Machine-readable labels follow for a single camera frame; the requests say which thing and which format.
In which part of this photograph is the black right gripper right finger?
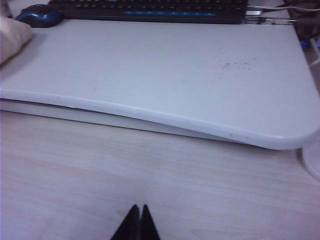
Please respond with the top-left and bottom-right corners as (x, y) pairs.
(140, 204), (162, 240)

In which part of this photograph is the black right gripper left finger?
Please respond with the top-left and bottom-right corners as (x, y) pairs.
(110, 204), (141, 240)

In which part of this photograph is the cream yellow cleaning cloth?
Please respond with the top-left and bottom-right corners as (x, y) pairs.
(0, 15), (34, 67)

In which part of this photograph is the white desk riser platform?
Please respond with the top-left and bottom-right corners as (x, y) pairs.
(0, 18), (320, 151)

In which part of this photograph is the translucent white round object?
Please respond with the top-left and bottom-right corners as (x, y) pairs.
(300, 129), (320, 181)

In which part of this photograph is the black computer keyboard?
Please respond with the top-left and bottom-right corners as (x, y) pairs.
(46, 0), (248, 25)

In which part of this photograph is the black and blue computer mouse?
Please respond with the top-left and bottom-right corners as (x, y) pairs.
(15, 4), (65, 29)

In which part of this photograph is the silver cable plug connector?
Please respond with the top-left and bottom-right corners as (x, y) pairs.
(245, 8), (264, 17)

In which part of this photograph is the white cable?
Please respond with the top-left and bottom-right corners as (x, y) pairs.
(259, 4), (320, 13)

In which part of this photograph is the black cable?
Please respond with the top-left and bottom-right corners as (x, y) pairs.
(283, 0), (320, 42)

